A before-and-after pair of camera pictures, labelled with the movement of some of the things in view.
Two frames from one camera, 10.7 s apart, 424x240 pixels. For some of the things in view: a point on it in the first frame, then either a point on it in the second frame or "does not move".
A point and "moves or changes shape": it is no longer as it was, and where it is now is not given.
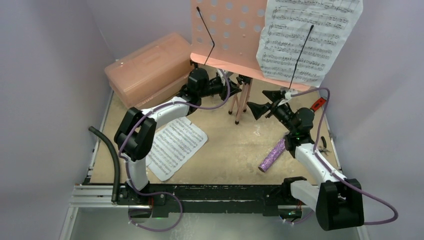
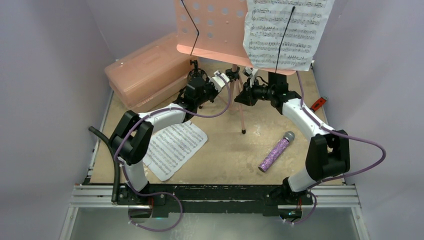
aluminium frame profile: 93,196 does not move
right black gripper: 271,106 to 244,96
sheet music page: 287,25 moves or changes shape
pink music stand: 225,37 moves or changes shape
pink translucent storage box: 151,71 does not move
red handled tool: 318,104 does not move
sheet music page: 174,143 does not move
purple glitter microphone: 279,148 does not move
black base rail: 171,200 does not move
